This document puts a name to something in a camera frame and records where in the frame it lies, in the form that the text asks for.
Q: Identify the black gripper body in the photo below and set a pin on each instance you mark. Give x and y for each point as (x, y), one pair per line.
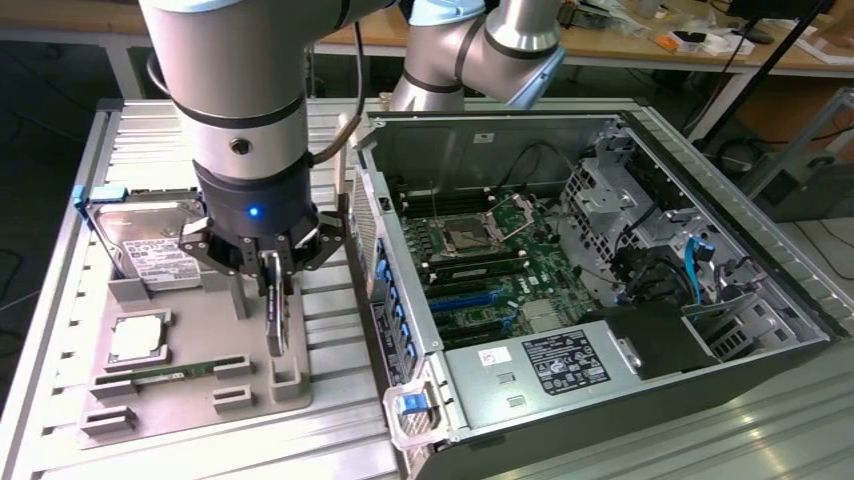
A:
(257, 210)

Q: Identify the graphics card with metal bracket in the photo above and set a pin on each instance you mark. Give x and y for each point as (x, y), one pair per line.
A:
(277, 330)

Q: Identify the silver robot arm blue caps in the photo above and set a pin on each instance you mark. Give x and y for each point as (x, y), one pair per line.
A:
(234, 75)

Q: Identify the hard disk with blue caddy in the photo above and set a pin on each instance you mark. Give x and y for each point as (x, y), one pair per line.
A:
(147, 260)

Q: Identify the blue slot cover tab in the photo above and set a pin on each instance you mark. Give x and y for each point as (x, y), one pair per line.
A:
(400, 312)
(384, 271)
(393, 293)
(412, 354)
(405, 331)

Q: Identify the thin metal locking lever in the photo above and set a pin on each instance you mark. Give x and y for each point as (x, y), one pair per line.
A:
(436, 205)

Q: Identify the black RAM slot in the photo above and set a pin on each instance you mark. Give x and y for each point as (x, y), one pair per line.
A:
(448, 196)
(450, 209)

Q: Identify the CPU socket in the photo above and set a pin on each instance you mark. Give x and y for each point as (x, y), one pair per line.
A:
(464, 235)

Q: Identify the grey plastic parts rack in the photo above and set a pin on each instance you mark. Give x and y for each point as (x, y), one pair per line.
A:
(201, 350)

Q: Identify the silver CPU chip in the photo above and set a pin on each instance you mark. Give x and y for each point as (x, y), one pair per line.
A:
(137, 340)

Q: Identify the black RAM stick with label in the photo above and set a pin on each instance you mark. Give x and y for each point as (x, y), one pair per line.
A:
(477, 274)

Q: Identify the blue expansion slot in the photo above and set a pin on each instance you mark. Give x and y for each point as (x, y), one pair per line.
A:
(468, 301)

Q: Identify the metal socket cover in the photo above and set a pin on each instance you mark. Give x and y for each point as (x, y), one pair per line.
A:
(500, 225)

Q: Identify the green RAM stick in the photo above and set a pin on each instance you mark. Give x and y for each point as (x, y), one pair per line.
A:
(181, 372)

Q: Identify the black expansion slot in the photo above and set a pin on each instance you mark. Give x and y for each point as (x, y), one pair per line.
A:
(474, 331)

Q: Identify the green motherboard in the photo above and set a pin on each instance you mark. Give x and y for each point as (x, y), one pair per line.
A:
(534, 250)

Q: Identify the silver chipset heatsink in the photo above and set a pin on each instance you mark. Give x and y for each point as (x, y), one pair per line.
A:
(540, 316)

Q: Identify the blue case latch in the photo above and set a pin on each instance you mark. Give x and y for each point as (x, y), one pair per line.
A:
(412, 405)

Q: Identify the grey power supply unit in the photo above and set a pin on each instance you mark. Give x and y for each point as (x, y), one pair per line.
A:
(488, 400)

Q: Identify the perforated metal drive cage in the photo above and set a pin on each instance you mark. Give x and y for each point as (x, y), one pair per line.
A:
(601, 200)

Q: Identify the black plastic air shroud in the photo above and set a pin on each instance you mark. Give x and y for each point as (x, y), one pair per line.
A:
(654, 340)

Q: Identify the black open PC case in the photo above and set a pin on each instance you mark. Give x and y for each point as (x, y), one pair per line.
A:
(668, 415)

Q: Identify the metal disk bay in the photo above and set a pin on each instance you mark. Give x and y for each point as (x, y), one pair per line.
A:
(734, 335)

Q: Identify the small orange tool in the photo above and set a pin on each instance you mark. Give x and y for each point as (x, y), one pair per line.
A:
(666, 41)

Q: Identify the white tray with black part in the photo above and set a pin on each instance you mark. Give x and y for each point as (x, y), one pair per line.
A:
(724, 46)

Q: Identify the black cabinet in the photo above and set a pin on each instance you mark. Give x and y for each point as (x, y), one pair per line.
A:
(801, 195)

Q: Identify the black monitor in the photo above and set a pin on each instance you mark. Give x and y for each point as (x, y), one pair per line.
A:
(768, 6)

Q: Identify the black slanted pole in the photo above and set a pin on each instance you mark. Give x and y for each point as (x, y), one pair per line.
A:
(797, 37)

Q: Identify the black case switch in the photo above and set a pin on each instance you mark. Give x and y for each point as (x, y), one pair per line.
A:
(385, 204)

